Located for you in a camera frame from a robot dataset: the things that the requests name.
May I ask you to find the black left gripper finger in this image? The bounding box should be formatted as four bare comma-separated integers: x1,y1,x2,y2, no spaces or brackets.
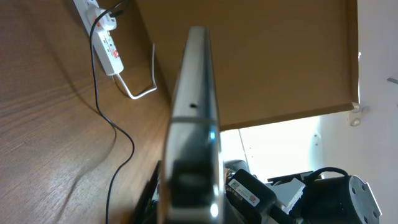
167,159,218,207

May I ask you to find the black Samsung Galaxy smartphone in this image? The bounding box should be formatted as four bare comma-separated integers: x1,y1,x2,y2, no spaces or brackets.
157,26,224,223

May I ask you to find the black USB charging cable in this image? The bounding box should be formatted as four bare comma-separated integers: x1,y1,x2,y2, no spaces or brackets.
89,0,136,224

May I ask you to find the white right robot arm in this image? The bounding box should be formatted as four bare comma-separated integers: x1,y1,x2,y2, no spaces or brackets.
290,167,382,224

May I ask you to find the black USB charger plug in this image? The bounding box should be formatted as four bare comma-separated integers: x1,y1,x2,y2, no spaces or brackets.
109,10,124,17

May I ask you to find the white power strip cord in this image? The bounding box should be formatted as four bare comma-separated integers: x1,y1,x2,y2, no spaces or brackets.
113,42,158,100

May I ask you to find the white wall bracket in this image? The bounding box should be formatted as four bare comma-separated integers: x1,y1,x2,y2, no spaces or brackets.
346,103,370,127

